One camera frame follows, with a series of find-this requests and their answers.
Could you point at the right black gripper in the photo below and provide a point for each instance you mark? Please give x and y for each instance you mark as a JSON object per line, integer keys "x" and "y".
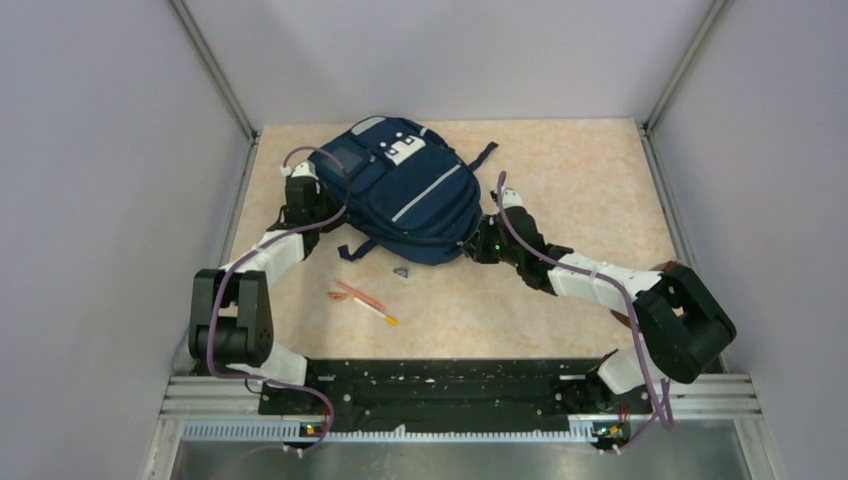
{"x": 478, "y": 245}

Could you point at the navy blue backpack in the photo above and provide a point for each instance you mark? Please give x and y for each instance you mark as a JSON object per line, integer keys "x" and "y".
{"x": 406, "y": 189}

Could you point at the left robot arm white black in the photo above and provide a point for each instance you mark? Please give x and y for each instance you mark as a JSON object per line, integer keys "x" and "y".
{"x": 230, "y": 324}

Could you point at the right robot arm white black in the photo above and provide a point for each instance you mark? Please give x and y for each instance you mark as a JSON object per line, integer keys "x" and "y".
{"x": 679, "y": 328}

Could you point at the brown leather case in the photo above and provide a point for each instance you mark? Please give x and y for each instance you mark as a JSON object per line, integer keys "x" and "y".
{"x": 664, "y": 267}

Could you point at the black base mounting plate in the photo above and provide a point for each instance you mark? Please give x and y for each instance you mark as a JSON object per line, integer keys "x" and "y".
{"x": 451, "y": 395}

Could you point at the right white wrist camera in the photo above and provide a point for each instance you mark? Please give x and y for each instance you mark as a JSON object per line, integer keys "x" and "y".
{"x": 506, "y": 198}

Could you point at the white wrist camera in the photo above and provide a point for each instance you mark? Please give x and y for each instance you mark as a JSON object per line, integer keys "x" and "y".
{"x": 506, "y": 198}
{"x": 304, "y": 169}

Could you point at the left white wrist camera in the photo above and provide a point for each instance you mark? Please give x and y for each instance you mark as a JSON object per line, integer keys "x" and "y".
{"x": 304, "y": 169}

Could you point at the aluminium frame rail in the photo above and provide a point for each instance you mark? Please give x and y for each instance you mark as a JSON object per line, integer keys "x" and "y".
{"x": 398, "y": 427}

